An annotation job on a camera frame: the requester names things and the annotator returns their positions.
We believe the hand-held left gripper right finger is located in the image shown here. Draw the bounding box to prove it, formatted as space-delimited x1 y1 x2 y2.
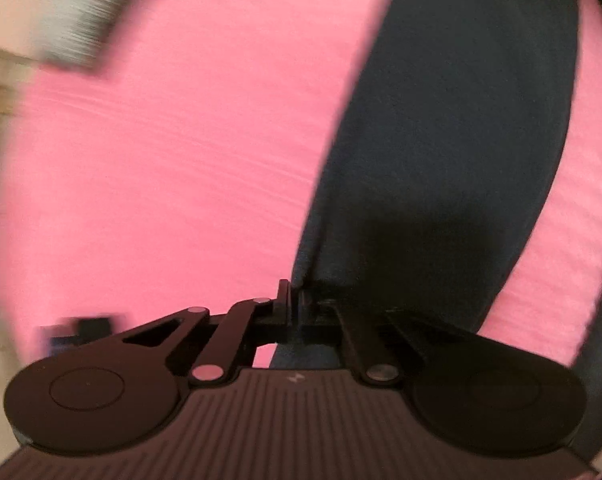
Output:
295 287 484 387

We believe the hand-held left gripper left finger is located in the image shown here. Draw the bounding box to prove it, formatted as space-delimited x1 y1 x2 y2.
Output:
123 279 296 387

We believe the dark blue fleece garment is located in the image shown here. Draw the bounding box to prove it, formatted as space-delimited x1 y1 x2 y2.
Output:
268 0 582 372

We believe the folded dark clothes stack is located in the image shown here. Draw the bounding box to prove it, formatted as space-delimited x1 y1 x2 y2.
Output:
40 314 128 357

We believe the pink ribbed blanket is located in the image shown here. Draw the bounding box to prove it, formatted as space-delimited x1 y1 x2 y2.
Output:
0 0 602 376

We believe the grey woven pillow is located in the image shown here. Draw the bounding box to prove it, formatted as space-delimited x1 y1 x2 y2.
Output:
37 0 132 70

